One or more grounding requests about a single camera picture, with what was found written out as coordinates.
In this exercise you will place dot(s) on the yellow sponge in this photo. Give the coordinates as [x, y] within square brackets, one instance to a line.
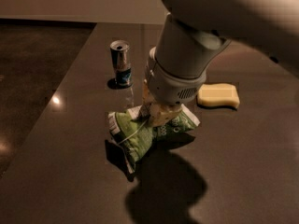
[215, 95]

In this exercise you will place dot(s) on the silver blue drink can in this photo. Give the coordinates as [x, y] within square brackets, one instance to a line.
[120, 57]

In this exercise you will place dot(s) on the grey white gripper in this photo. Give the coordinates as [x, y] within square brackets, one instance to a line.
[169, 88]

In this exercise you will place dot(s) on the green jalapeno chip bag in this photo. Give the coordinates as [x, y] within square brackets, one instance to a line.
[131, 131]

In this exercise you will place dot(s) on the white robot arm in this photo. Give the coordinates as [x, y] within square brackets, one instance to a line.
[196, 31]

